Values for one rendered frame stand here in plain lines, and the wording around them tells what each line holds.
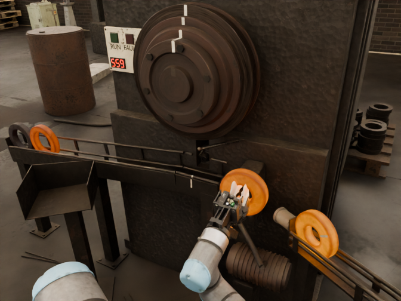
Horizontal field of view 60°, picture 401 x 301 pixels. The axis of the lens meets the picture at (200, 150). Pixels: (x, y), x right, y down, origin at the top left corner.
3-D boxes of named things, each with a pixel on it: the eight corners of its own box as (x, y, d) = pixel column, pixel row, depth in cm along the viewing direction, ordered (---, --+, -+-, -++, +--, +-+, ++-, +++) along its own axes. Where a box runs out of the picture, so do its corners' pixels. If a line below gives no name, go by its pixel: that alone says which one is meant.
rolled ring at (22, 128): (26, 126, 180) (31, 123, 183) (3, 122, 188) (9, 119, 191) (36, 157, 189) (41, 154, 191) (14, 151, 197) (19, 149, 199)
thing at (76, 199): (65, 282, 181) (31, 164, 147) (116, 276, 184) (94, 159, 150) (56, 316, 164) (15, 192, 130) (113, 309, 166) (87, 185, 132)
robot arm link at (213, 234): (224, 260, 92) (197, 249, 95) (231, 246, 95) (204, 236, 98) (222, 244, 87) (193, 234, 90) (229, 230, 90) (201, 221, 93)
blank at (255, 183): (222, 164, 110) (217, 168, 108) (269, 171, 103) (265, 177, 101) (224, 205, 117) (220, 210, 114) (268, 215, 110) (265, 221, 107)
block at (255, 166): (244, 206, 145) (247, 156, 133) (263, 212, 141) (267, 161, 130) (235, 221, 136) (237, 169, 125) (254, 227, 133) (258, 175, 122)
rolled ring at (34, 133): (60, 156, 177) (65, 153, 180) (43, 123, 172) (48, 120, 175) (40, 160, 188) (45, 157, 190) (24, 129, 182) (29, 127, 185)
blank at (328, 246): (311, 255, 115) (304, 258, 114) (296, 209, 117) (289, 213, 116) (346, 258, 101) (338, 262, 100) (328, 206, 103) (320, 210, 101)
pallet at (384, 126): (239, 146, 314) (240, 100, 293) (269, 115, 376) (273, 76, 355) (385, 180, 261) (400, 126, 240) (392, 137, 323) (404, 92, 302)
